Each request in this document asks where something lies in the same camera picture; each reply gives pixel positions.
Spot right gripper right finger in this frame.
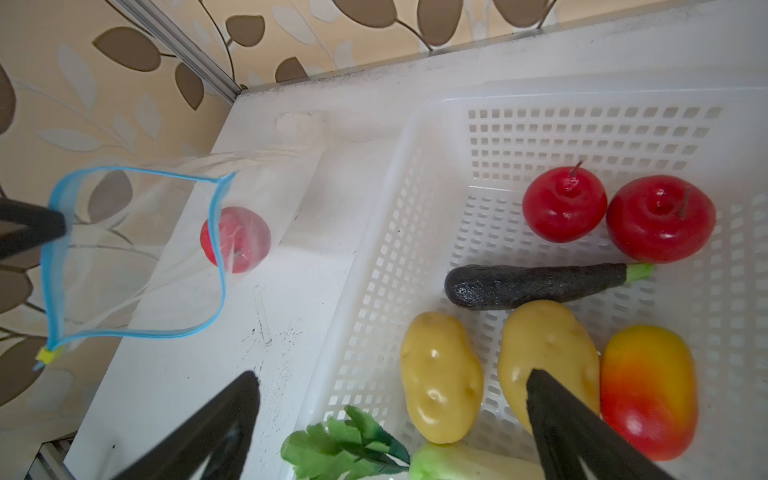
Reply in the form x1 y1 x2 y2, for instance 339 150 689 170
526 369 672 480

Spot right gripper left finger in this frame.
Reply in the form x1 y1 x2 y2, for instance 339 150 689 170
117 371 261 479

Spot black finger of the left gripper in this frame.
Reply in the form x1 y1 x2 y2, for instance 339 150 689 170
0 198 66 260

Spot clear zip top bag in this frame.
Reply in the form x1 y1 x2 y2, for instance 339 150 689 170
37 112 330 367

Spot red apple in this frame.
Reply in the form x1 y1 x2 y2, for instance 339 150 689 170
606 175 716 264
219 207 272 274
522 160 608 243

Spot red yellow mango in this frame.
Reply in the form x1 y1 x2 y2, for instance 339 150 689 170
600 325 699 461

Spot yellow potato right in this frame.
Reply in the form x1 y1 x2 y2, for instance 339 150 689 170
497 300 600 432

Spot yellow potato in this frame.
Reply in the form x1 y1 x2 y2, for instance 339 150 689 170
400 312 484 444
497 300 600 432

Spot white radish green leaves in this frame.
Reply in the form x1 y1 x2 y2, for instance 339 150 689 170
280 405 545 479

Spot yellow potato left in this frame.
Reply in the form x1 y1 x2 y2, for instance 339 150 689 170
400 312 484 444

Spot dark purple eggplant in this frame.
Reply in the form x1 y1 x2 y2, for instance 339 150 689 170
444 263 654 311

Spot white plastic perforated basket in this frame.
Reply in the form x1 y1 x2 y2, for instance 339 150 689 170
295 71 767 479

